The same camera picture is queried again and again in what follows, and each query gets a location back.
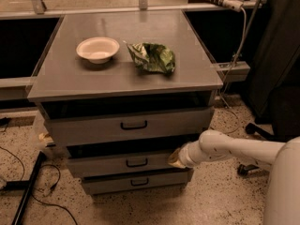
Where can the white paper bowl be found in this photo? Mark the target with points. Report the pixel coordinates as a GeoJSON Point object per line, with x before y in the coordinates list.
{"type": "Point", "coordinates": [98, 50]}

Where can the grey top drawer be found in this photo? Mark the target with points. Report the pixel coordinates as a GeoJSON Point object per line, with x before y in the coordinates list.
{"type": "Point", "coordinates": [128, 126]}

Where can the black office chair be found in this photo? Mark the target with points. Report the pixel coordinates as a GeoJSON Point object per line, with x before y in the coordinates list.
{"type": "Point", "coordinates": [283, 115]}

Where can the black floor stand bar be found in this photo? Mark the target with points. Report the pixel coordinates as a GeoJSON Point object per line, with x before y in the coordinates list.
{"type": "Point", "coordinates": [26, 186]}

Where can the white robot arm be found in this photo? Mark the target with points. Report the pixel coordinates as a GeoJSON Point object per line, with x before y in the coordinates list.
{"type": "Point", "coordinates": [281, 159]}

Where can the padded gripper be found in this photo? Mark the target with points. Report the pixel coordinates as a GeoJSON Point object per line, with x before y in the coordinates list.
{"type": "Point", "coordinates": [185, 156]}

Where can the grey drawer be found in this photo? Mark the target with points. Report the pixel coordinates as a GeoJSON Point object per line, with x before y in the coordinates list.
{"type": "Point", "coordinates": [132, 156]}
{"type": "Point", "coordinates": [136, 180]}
{"type": "Point", "coordinates": [128, 126]}

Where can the green crumpled chip bag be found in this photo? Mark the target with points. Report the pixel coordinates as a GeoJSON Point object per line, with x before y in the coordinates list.
{"type": "Point", "coordinates": [152, 57]}

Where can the grey bottom drawer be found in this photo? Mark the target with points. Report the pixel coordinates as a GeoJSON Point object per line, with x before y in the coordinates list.
{"type": "Point", "coordinates": [136, 180]}

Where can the grey drawer cabinet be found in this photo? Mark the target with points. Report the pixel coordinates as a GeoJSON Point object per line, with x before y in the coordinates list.
{"type": "Point", "coordinates": [68, 86]}

